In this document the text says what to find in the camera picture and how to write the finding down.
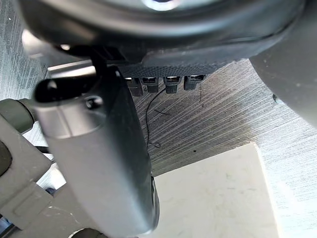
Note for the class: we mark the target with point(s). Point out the silver robot leg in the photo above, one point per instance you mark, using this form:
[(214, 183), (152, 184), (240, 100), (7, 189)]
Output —
[(22, 173)]

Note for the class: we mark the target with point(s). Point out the white stone countertop slab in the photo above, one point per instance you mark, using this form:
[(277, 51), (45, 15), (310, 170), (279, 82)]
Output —
[(213, 193)]

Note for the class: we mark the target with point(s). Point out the grey rounded robot body shell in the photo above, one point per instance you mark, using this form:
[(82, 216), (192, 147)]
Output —
[(292, 74)]

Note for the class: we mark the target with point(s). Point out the thin black thread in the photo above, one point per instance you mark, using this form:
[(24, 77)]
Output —
[(146, 119)]

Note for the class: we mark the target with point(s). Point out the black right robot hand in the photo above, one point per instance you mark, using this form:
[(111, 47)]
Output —
[(158, 34)]

